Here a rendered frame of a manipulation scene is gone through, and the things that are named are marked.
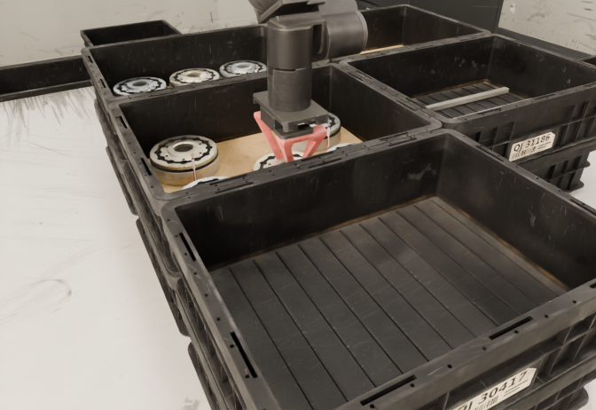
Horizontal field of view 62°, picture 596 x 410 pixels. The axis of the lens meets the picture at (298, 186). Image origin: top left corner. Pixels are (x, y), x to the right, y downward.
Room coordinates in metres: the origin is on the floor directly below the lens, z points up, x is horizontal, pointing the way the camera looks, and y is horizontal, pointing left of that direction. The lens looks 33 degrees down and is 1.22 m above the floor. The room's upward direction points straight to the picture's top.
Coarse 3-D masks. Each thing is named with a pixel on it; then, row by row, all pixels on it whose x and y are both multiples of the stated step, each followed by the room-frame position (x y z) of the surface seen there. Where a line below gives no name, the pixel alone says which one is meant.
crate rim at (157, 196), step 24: (144, 96) 0.71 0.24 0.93; (168, 96) 0.72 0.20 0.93; (384, 96) 0.71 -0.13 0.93; (120, 120) 0.63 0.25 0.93; (432, 120) 0.63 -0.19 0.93; (360, 144) 0.55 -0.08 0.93; (144, 168) 0.50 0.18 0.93; (264, 168) 0.50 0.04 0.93; (288, 168) 0.50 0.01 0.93; (192, 192) 0.44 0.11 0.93
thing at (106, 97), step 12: (264, 24) 1.12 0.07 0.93; (168, 36) 1.03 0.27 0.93; (180, 36) 1.03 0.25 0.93; (192, 36) 1.04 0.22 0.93; (84, 48) 0.95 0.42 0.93; (96, 48) 0.95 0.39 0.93; (108, 48) 0.96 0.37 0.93; (84, 60) 0.90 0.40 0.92; (324, 60) 0.88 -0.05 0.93; (96, 72) 0.82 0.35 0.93; (264, 72) 0.82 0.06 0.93; (96, 84) 0.78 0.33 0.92; (192, 84) 0.76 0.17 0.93; (204, 84) 0.76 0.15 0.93; (108, 96) 0.71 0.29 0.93; (120, 96) 0.71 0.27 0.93; (132, 96) 0.71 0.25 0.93
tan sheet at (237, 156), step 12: (348, 132) 0.79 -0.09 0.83; (216, 144) 0.74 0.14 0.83; (228, 144) 0.74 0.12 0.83; (240, 144) 0.74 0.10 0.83; (252, 144) 0.74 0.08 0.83; (264, 144) 0.74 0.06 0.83; (228, 156) 0.70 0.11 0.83; (240, 156) 0.70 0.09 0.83; (252, 156) 0.70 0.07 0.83; (228, 168) 0.66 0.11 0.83; (240, 168) 0.66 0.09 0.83; (252, 168) 0.66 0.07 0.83; (168, 192) 0.60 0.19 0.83
